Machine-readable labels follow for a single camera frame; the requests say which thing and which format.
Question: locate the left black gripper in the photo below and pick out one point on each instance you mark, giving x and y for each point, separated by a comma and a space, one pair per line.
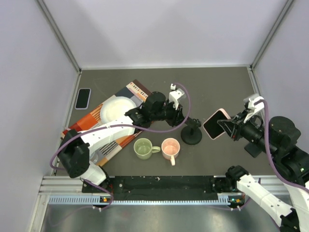
177, 117

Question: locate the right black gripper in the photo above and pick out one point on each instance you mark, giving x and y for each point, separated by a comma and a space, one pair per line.
232, 127

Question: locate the pink case smartphone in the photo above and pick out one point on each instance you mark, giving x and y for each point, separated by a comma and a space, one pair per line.
211, 126

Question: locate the black round-base phone stand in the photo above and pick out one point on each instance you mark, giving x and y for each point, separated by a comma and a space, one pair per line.
191, 133

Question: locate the black folding phone stand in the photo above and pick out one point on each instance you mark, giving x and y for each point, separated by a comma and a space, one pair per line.
253, 150

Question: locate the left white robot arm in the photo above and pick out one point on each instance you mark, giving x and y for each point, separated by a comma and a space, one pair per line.
121, 117

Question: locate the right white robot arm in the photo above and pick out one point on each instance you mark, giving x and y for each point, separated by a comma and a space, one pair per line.
278, 138

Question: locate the pink ceramic mug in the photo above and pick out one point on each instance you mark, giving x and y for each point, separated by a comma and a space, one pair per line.
170, 148

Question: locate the green ceramic mug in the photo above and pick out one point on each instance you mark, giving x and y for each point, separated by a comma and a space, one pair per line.
144, 148

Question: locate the white plate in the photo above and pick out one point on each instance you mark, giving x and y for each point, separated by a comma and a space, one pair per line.
115, 108

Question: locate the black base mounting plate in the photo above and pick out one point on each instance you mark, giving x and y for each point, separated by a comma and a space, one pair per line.
203, 187

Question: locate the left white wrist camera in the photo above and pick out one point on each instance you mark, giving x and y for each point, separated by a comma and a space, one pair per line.
175, 95

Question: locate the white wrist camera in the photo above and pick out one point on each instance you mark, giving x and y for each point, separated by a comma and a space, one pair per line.
253, 105
175, 95

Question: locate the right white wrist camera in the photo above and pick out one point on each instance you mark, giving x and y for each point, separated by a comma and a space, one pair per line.
253, 105

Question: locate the grey slotted cable duct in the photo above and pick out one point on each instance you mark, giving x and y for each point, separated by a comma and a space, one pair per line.
219, 199

